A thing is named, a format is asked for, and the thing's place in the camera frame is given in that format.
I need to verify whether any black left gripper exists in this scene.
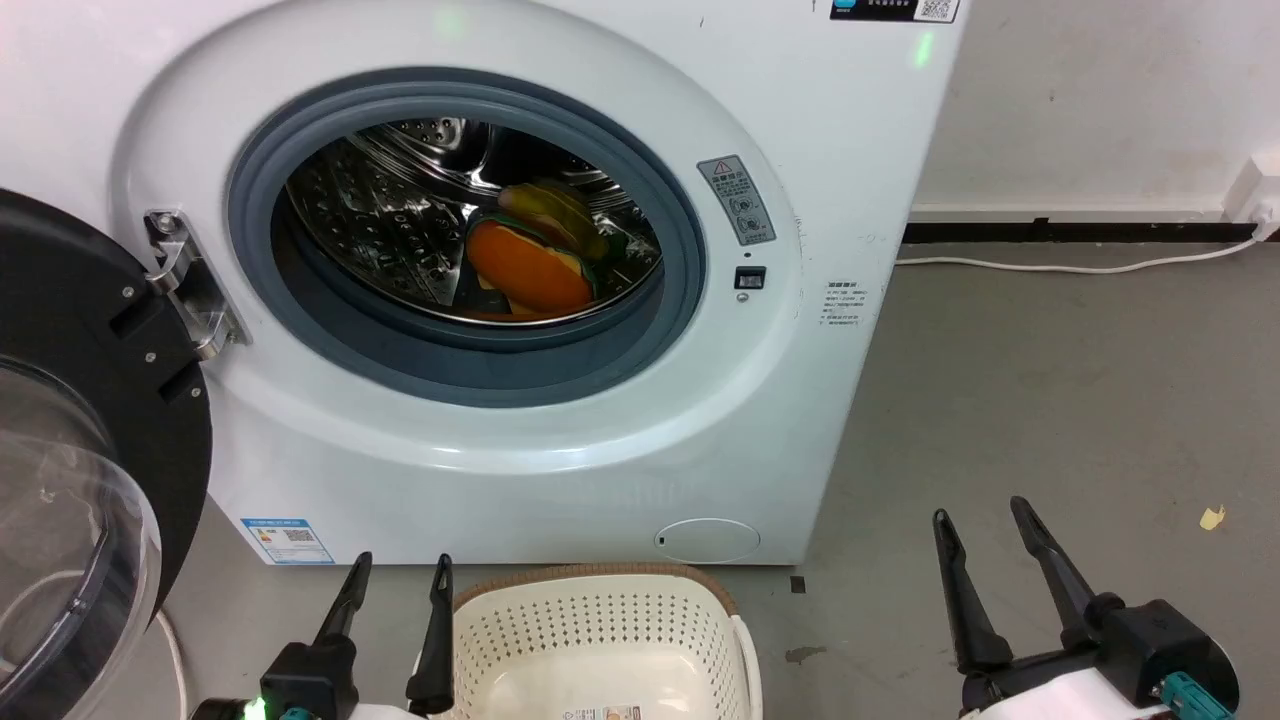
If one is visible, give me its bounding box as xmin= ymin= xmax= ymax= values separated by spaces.
xmin=188 ymin=551 xmax=458 ymax=720

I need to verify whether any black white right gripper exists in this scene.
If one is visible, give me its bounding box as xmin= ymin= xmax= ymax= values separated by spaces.
xmin=932 ymin=495 xmax=1242 ymax=720

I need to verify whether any white front-load washing machine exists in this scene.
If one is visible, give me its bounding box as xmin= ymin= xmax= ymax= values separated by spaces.
xmin=0 ymin=0 xmax=971 ymax=568

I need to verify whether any cream perforated laundry basket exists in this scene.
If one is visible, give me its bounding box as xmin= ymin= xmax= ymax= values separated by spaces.
xmin=415 ymin=563 xmax=763 ymax=720

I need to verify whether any yellow striped plush toy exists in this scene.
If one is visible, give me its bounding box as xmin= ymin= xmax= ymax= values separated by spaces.
xmin=498 ymin=181 xmax=613 ymax=263

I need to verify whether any blue energy label sticker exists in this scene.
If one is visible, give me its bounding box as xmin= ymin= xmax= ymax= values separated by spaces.
xmin=241 ymin=517 xmax=335 ymax=566

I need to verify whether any grey rubber door gasket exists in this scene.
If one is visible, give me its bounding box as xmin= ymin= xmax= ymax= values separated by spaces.
xmin=227 ymin=68 xmax=707 ymax=408

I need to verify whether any round drain filter cover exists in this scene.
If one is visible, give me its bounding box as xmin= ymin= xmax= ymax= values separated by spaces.
xmin=655 ymin=518 xmax=761 ymax=564

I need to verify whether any small printed text sticker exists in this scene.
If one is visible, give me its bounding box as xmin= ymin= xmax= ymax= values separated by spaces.
xmin=822 ymin=280 xmax=867 ymax=329

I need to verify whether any black baseboard strip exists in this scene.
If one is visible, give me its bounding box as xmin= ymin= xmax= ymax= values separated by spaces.
xmin=903 ymin=220 xmax=1259 ymax=245

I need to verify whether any orange and green garment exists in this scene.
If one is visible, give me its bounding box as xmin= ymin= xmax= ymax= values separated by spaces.
xmin=465 ymin=218 xmax=598 ymax=315

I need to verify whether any metal door hinge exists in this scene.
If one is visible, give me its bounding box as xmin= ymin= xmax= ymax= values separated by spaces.
xmin=145 ymin=210 xmax=249 ymax=361

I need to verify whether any black washer door with glass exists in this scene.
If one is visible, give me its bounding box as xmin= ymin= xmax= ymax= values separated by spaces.
xmin=0 ymin=188 xmax=214 ymax=720

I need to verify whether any stainless steel washer drum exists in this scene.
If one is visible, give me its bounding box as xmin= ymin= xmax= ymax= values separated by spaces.
xmin=287 ymin=118 xmax=664 ymax=326

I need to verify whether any grey warning sticker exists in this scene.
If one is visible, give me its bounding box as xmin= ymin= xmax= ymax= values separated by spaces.
xmin=697 ymin=155 xmax=777 ymax=247

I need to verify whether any black QR code label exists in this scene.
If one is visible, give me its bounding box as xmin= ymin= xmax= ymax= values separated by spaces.
xmin=830 ymin=0 xmax=961 ymax=25

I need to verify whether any white drain hose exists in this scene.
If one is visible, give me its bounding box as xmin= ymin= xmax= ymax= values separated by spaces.
xmin=155 ymin=610 xmax=189 ymax=720

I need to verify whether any white power cable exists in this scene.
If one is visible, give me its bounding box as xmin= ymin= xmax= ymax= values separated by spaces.
xmin=895 ymin=232 xmax=1263 ymax=275

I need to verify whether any white wall socket box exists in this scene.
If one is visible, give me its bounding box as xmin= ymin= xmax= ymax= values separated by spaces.
xmin=1222 ymin=150 xmax=1280 ymax=243

